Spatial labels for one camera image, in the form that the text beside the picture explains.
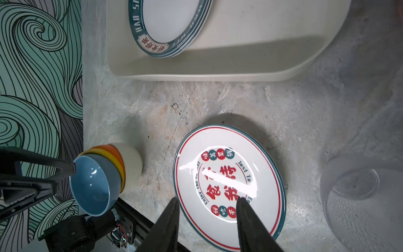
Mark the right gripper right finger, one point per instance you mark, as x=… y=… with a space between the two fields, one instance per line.
x=252 y=234

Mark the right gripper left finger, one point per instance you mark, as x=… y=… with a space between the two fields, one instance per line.
x=164 y=233

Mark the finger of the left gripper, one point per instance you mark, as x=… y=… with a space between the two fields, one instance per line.
x=22 y=192

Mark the green rim lettered plate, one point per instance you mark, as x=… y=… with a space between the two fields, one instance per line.
x=163 y=29

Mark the white plastic bin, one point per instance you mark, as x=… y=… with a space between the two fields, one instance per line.
x=240 y=41

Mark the blue bowl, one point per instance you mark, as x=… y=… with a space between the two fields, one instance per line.
x=96 y=184

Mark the white bowl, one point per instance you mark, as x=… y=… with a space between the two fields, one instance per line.
x=133 y=164

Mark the yellow bowl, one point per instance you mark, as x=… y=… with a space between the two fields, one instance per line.
x=114 y=162

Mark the orange bowl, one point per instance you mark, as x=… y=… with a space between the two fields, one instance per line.
x=109 y=151

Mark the clear plastic cup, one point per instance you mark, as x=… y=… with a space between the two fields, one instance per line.
x=362 y=199

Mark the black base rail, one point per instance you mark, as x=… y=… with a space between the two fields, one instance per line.
x=122 y=225

